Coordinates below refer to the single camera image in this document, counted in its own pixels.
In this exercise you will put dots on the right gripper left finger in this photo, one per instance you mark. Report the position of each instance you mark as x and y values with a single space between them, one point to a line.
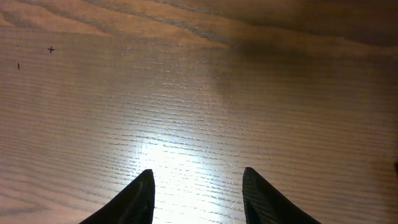
133 205

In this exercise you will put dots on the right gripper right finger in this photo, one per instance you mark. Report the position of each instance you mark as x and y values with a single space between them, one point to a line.
264 204

